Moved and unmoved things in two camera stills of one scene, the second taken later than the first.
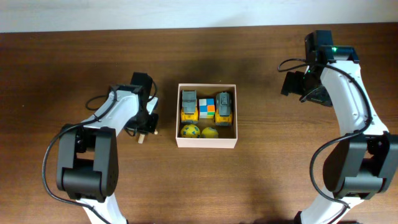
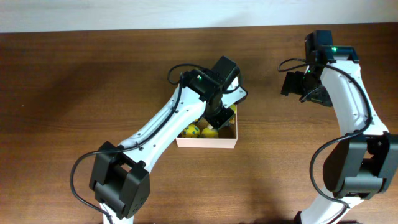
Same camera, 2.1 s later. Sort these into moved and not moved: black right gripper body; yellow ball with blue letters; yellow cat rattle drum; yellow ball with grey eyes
Moved: yellow cat rattle drum
Not moved: yellow ball with blue letters; yellow ball with grey eyes; black right gripper body
